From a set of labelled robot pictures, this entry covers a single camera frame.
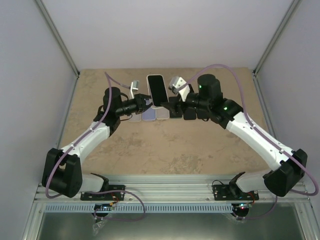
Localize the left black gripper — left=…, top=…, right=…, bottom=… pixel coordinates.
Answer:
left=116, top=94, right=159, bottom=117

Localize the lavender phone case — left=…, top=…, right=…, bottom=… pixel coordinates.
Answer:
left=142, top=108, right=156, bottom=122

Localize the white case of front phone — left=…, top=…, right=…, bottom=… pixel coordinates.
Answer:
left=128, top=113, right=142, bottom=123

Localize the blue phone black screen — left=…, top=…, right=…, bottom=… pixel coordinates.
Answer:
left=169, top=112, right=183, bottom=119

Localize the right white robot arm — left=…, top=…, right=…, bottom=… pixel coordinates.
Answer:
left=163, top=74, right=308, bottom=200

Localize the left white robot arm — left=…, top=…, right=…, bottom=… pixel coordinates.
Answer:
left=42, top=87, right=152, bottom=200

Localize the left controller board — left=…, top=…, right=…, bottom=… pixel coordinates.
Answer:
left=93, top=202, right=117, bottom=212

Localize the controller board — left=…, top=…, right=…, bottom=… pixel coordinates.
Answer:
left=93, top=202, right=117, bottom=212
left=234, top=202, right=253, bottom=214

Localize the right controller board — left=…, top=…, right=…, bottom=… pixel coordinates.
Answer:
left=234, top=202, right=253, bottom=214

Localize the clear plastic bag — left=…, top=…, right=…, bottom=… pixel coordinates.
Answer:
left=92, top=218, right=105, bottom=236

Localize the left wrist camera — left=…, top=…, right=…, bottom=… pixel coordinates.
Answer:
left=129, top=80, right=140, bottom=99

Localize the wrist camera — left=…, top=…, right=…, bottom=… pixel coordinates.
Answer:
left=168, top=76, right=191, bottom=102
left=129, top=80, right=140, bottom=99

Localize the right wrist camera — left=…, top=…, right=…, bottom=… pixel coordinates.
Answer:
left=168, top=76, right=191, bottom=102

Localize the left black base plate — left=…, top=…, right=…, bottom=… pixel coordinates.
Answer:
left=80, top=184, right=126, bottom=202

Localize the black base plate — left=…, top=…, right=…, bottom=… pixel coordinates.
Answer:
left=80, top=184, right=126, bottom=202
left=211, top=184, right=260, bottom=201

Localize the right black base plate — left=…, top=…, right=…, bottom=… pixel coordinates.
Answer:
left=211, top=184, right=260, bottom=201

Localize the slotted cable duct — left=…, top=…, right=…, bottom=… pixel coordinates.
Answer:
left=44, top=202, right=233, bottom=214

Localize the left aluminium corner post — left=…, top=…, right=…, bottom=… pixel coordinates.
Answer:
left=34, top=0, right=80, bottom=78

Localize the aluminium corner post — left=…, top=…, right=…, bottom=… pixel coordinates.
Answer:
left=252, top=0, right=302, bottom=77
left=34, top=0, right=80, bottom=78

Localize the aluminium rail frame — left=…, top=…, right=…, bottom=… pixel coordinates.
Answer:
left=35, top=71, right=310, bottom=203

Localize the right aluminium corner post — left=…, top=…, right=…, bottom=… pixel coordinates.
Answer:
left=252, top=0, right=302, bottom=77

